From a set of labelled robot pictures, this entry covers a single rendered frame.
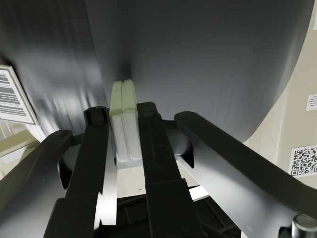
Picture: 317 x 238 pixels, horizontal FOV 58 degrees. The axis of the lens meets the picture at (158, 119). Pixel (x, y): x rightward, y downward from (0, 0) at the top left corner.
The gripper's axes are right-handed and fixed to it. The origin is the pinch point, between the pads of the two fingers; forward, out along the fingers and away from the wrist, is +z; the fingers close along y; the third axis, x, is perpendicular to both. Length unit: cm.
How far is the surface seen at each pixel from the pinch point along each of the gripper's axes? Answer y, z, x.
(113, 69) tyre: -0.6, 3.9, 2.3
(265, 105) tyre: 12.9, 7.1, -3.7
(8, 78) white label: -8.5, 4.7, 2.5
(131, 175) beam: -4, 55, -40
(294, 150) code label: 28.5, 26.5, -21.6
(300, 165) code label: 30.3, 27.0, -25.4
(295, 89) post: 26.7, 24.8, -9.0
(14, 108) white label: -9.4, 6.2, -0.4
